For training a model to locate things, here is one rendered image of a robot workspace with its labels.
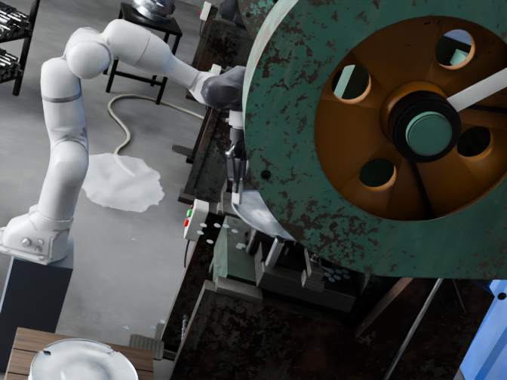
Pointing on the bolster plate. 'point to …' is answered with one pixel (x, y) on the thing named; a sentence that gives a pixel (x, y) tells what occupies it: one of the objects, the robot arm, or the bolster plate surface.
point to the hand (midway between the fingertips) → (237, 192)
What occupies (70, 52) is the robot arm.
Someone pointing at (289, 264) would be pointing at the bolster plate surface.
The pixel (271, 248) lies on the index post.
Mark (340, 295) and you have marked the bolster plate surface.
